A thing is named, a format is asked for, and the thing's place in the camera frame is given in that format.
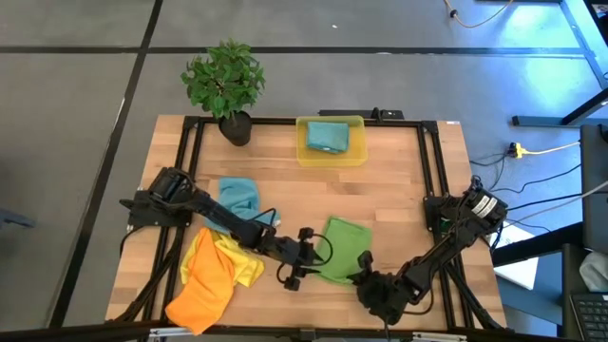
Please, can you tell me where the white paper sheet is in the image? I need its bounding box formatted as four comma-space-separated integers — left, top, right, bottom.
493, 218, 541, 291

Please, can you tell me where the green microfiber towel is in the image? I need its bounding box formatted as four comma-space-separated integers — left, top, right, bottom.
311, 216, 374, 286

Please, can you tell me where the yellow extension cable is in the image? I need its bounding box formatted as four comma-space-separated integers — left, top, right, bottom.
507, 141, 582, 159

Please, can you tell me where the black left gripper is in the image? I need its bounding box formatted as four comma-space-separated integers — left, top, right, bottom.
277, 226, 325, 292

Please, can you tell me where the green plant in black pot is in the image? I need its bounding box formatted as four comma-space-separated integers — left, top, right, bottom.
180, 38, 267, 147

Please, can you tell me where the silver aluminium bracket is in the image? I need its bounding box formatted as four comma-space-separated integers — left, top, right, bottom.
411, 331, 469, 342
149, 326, 204, 339

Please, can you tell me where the orange microfiber towel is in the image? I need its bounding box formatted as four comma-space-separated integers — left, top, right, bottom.
164, 226, 238, 336

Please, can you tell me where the black keyboard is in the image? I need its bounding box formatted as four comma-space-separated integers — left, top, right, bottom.
569, 292, 608, 341

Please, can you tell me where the tan cable with black plug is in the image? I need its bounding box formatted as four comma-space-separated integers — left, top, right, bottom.
443, 0, 515, 29

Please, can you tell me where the black aluminium table frame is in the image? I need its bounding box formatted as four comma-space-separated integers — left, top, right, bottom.
106, 115, 507, 333

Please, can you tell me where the metal desk leg frame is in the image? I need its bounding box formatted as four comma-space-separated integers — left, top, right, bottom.
511, 0, 608, 128

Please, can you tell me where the black computer case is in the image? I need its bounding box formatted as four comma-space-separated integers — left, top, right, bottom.
579, 123, 608, 253

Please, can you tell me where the black crossbeam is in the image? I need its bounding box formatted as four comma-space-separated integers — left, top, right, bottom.
0, 321, 571, 342

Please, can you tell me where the white cloth bundle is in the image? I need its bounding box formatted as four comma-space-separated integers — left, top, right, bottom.
579, 251, 608, 293

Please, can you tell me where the yellow translucent plastic bin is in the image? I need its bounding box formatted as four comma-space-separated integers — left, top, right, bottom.
294, 115, 370, 168

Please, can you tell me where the white cable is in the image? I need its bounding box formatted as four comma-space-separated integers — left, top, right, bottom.
503, 180, 608, 225

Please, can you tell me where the yellow microfiber towel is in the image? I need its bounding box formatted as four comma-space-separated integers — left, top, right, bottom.
180, 230, 266, 289

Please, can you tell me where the blue microfiber towel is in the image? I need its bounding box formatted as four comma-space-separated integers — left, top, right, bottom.
204, 177, 281, 235
306, 121, 352, 155

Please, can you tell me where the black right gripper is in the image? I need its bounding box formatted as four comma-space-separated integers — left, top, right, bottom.
350, 270, 414, 327

